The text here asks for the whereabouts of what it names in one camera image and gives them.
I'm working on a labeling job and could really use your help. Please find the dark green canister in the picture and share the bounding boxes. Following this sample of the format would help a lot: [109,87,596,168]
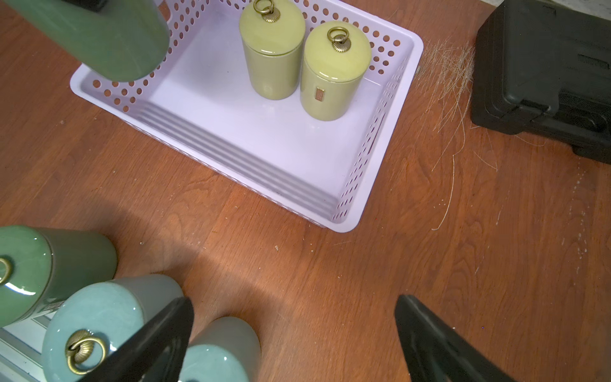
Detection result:
[1,225,118,327]
[6,1,170,82]

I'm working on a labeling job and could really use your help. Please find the lilac perforated plastic basket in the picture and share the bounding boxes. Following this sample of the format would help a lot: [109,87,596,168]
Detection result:
[70,1,424,232]

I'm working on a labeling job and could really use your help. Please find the yellow-green canister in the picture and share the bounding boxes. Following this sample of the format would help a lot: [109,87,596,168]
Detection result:
[239,0,306,100]
[300,21,372,121]

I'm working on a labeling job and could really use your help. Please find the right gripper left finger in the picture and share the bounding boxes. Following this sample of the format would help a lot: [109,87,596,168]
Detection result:
[81,297,194,381]

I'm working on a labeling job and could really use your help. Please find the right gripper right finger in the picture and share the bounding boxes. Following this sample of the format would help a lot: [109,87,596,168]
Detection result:
[394,294,513,381]

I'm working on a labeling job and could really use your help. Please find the black plastic tool case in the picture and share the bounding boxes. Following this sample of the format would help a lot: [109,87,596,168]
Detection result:
[471,1,610,163]

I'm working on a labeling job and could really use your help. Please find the blue-grey canister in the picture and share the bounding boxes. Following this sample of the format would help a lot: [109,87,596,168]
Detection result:
[42,274,183,381]
[179,316,262,381]

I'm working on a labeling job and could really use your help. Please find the aluminium front rail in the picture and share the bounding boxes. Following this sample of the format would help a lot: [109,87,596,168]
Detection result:
[1,315,53,381]

